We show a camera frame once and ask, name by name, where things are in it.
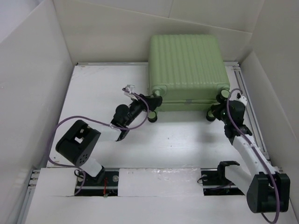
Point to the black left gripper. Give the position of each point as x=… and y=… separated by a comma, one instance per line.
x=152, y=102

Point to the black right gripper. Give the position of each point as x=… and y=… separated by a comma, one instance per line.
x=215, y=108

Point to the green suitcase blue lining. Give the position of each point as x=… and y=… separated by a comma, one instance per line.
x=187, y=71

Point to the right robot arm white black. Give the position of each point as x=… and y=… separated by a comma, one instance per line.
x=266, y=189

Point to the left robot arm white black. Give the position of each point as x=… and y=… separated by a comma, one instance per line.
x=77, y=144

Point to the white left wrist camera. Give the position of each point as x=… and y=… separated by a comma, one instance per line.
x=129, y=91

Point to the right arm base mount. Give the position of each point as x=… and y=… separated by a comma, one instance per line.
x=215, y=183

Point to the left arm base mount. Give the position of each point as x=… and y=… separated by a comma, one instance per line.
x=105, y=184

